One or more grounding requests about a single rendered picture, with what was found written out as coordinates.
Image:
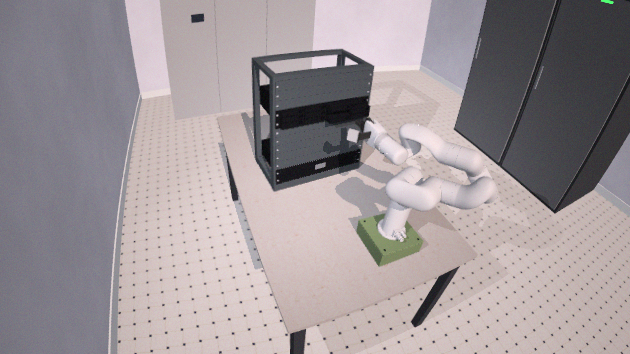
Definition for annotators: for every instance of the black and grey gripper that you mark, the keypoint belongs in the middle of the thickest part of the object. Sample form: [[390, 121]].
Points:
[[374, 126]]

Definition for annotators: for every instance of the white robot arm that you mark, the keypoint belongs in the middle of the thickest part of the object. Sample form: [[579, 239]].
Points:
[[407, 187]]

